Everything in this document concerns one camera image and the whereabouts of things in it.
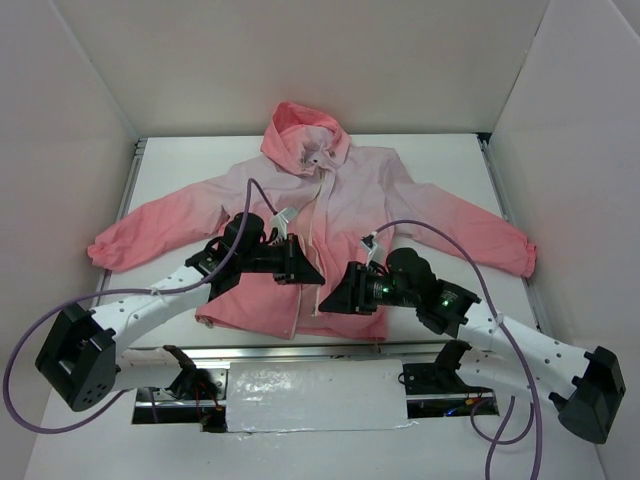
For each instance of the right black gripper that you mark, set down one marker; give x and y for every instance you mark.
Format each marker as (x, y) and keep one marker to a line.
(355, 287)

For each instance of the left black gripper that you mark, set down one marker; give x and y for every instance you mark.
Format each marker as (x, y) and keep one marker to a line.
(290, 260)

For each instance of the pink hooded zip jacket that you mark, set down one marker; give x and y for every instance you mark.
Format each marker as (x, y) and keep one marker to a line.
(341, 192)

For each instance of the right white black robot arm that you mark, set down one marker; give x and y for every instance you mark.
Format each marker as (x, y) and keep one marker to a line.
(487, 349)

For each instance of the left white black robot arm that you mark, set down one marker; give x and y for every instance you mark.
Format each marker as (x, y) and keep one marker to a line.
(87, 353)

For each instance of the white foil-taped board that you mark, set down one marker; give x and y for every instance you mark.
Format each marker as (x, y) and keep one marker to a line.
(309, 396)

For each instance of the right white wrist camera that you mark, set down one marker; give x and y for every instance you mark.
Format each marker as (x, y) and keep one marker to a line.
(375, 253)

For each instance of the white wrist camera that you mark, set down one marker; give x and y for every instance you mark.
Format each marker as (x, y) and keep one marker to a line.
(375, 253)
(281, 221)

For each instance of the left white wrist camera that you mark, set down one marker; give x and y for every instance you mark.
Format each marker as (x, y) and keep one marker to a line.
(281, 221)

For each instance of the aluminium table frame rail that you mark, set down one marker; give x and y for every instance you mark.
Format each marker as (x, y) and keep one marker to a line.
(458, 163)

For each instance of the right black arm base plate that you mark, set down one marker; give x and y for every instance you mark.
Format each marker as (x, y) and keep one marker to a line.
(434, 390)

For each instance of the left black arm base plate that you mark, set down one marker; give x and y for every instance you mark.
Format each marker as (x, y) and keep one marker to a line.
(193, 395)

